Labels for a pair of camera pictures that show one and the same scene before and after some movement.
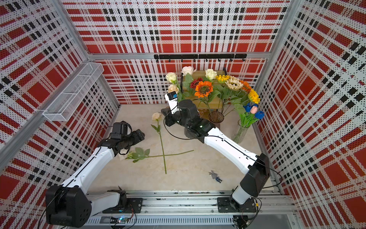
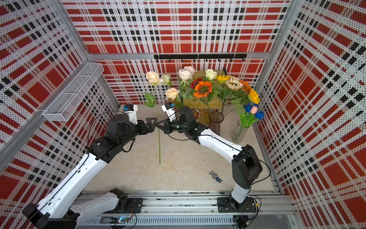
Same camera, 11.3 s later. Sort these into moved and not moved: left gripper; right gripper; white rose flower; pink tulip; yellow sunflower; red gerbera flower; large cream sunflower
Moved: left gripper; right gripper
Not moved: pink tulip; red gerbera flower; large cream sunflower; white rose flower; yellow sunflower
